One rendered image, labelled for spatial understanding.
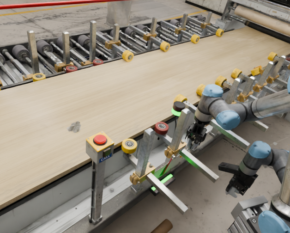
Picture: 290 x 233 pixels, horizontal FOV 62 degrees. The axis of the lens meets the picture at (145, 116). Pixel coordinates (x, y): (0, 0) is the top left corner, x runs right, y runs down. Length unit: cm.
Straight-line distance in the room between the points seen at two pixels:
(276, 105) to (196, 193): 155
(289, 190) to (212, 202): 162
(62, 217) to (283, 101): 110
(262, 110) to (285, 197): 33
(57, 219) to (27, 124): 51
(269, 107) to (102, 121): 86
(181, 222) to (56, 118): 130
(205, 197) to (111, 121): 127
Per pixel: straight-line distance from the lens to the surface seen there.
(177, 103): 121
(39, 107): 150
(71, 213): 137
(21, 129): 137
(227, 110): 94
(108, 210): 128
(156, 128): 139
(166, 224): 201
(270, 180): 282
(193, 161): 135
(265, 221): 82
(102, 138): 82
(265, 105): 95
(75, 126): 134
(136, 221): 206
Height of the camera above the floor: 182
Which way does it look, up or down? 39 degrees down
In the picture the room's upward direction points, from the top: 12 degrees clockwise
